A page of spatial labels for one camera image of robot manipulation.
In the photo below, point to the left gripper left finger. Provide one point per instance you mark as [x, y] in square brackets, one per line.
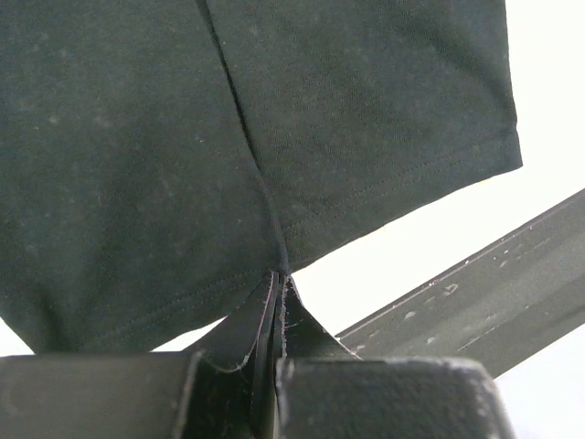
[221, 387]

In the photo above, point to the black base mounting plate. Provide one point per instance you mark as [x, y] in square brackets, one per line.
[499, 307]

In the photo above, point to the black t shirt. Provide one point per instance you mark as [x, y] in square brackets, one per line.
[159, 157]

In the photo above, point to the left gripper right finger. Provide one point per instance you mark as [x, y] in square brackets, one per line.
[324, 390]

